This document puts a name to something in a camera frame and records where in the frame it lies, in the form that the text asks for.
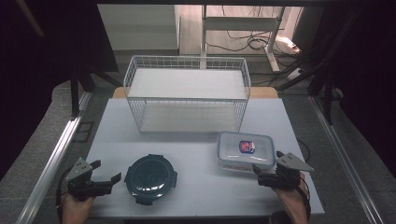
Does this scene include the black floor cables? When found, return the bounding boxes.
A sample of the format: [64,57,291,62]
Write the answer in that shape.
[205,6,302,62]

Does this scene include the white power strip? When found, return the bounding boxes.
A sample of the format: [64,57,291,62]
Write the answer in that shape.
[276,35,303,55]

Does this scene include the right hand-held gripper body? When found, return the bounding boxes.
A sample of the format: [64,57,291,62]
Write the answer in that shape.
[257,151,316,191]

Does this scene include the wooden table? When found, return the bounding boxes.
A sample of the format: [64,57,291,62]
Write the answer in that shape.
[111,86,279,100]

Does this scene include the black metal stand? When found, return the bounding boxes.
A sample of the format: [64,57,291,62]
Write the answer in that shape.
[69,60,123,121]
[275,7,367,126]

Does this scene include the person's right hand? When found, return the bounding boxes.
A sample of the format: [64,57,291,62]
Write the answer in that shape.
[272,173,310,224]

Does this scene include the aluminium rail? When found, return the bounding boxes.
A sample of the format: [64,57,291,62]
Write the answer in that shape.
[308,94,387,224]
[14,91,93,224]

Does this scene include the white cabinet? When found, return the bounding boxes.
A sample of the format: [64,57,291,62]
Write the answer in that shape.
[97,4,181,56]

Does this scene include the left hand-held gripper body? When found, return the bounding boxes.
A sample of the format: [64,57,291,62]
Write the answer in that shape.
[64,157,113,202]

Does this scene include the clear rectangular food container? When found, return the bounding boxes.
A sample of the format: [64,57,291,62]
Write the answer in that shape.
[216,131,276,173]

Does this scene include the round dark food container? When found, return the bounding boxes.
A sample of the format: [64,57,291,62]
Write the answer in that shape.
[123,153,178,206]

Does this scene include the person's left hand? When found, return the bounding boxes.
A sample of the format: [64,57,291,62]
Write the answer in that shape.
[61,191,96,224]

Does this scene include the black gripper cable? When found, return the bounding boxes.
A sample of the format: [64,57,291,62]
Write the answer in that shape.
[295,171,313,222]
[55,166,75,223]

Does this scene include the white metal desk frame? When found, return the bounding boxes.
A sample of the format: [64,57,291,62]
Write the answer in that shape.
[200,4,287,73]

